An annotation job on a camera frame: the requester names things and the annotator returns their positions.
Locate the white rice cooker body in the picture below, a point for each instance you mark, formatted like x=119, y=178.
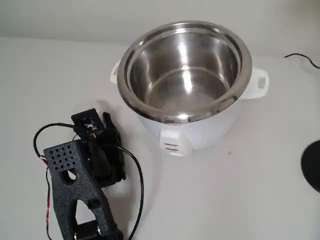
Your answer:
x=212, y=130

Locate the steel inner cooking pot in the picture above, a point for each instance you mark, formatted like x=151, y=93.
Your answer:
x=185, y=75

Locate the black round object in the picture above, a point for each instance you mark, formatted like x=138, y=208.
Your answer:
x=312, y=165

